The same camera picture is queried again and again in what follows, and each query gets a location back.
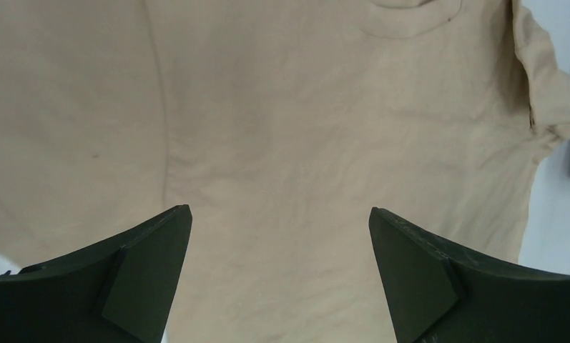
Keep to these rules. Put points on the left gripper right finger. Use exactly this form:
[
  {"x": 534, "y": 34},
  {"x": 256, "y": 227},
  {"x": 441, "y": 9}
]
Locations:
[{"x": 440, "y": 291}]

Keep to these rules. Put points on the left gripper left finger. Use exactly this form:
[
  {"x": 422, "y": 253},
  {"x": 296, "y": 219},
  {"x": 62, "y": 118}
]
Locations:
[{"x": 120, "y": 289}]

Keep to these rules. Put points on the beige t shirt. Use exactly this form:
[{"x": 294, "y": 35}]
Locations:
[{"x": 281, "y": 124}]

